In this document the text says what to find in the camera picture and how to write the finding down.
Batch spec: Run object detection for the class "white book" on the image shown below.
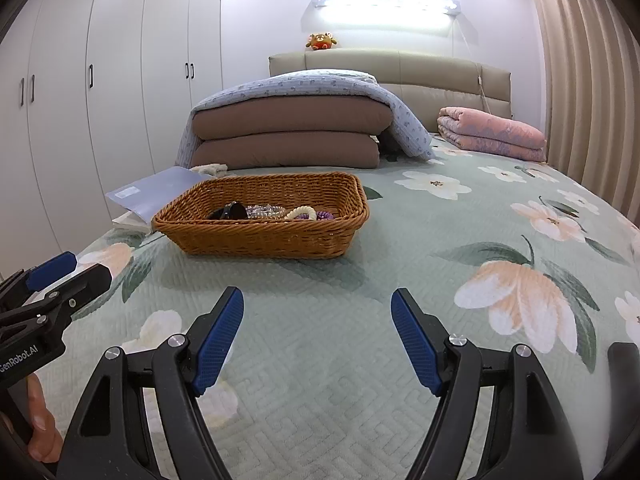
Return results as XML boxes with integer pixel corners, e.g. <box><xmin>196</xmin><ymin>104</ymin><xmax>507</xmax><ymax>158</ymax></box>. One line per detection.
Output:
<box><xmin>112</xmin><ymin>212</ymin><xmax>153</xmax><ymax>234</ymax></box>

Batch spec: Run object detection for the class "white wardrobe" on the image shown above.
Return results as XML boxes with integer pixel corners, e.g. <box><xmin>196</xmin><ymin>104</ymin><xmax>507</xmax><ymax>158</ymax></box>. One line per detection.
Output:
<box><xmin>0</xmin><ymin>0</ymin><xmax>223</xmax><ymax>281</ymax></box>

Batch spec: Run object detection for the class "folded brown blue floral quilt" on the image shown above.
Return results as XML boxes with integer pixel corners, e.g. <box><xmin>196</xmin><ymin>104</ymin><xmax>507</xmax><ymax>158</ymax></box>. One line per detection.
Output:
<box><xmin>176</xmin><ymin>72</ymin><xmax>433</xmax><ymax>171</ymax></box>

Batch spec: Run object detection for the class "orange plush toy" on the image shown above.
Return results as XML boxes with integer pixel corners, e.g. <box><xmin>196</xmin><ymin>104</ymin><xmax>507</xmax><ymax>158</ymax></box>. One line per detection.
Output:
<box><xmin>306</xmin><ymin>31</ymin><xmax>338</xmax><ymax>51</ymax></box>

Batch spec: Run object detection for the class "brown wicker basket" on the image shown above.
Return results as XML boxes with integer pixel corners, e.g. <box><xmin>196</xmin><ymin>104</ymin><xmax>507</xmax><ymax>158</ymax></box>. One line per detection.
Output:
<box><xmin>151</xmin><ymin>171</ymin><xmax>370</xmax><ymax>260</ymax></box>

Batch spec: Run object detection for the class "folded pink blanket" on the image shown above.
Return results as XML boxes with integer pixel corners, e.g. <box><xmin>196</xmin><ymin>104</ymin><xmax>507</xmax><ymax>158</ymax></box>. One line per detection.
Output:
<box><xmin>436</xmin><ymin>106</ymin><xmax>547</xmax><ymax>163</ymax></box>

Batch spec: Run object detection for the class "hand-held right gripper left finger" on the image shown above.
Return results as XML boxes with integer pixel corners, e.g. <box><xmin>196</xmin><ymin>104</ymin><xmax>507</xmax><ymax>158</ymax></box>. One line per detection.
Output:
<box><xmin>59</xmin><ymin>286</ymin><xmax>245</xmax><ymax>480</ymax></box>

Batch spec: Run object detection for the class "black bangle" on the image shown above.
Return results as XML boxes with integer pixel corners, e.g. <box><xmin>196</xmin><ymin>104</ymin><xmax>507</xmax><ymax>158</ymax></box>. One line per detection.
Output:
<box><xmin>207</xmin><ymin>202</ymin><xmax>248</xmax><ymax>221</ymax></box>

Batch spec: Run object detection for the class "person's left hand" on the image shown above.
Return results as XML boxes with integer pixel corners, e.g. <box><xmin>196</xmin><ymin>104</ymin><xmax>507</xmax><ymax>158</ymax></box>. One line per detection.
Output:
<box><xmin>20</xmin><ymin>374</ymin><xmax>64</xmax><ymax>464</ymax></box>

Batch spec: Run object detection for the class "beige padded headboard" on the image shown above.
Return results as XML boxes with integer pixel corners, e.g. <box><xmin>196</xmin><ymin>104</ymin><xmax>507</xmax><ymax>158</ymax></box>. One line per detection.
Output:
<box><xmin>268</xmin><ymin>47</ymin><xmax>513</xmax><ymax>133</ymax></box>

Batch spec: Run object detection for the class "white cable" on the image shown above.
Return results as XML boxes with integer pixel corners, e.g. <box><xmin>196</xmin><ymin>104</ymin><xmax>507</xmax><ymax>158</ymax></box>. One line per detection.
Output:
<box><xmin>452</xmin><ymin>15</ymin><xmax>492</xmax><ymax>111</ymax></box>

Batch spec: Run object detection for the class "purple book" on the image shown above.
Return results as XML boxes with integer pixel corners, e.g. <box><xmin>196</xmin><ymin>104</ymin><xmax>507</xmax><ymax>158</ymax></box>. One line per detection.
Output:
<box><xmin>106</xmin><ymin>167</ymin><xmax>206</xmax><ymax>226</ymax></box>

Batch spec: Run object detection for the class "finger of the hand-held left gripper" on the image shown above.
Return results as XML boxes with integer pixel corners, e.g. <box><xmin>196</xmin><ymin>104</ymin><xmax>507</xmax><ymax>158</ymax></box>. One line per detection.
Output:
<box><xmin>30</xmin><ymin>262</ymin><xmax>112</xmax><ymax>323</ymax></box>
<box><xmin>0</xmin><ymin>252</ymin><xmax>78</xmax><ymax>311</ymax></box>

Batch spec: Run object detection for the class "green floral bedspread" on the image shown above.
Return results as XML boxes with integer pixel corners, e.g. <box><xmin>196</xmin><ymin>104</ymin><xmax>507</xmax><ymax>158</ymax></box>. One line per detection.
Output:
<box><xmin>65</xmin><ymin>132</ymin><xmax>640</xmax><ymax>480</ymax></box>

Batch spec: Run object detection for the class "large clear bead bracelet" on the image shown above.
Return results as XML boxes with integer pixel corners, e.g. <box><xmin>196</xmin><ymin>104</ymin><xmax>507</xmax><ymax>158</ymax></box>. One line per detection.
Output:
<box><xmin>245</xmin><ymin>203</ymin><xmax>287</xmax><ymax>220</ymax></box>

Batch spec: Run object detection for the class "beige curtain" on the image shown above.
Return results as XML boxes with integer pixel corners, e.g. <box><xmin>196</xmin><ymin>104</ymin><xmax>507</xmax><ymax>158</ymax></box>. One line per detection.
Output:
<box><xmin>525</xmin><ymin>0</ymin><xmax>640</xmax><ymax>221</ymax></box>

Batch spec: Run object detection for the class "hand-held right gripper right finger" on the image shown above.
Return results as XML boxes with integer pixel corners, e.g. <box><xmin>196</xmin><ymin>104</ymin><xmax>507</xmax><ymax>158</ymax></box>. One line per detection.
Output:
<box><xmin>390</xmin><ymin>287</ymin><xmax>586</xmax><ymax>480</ymax></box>

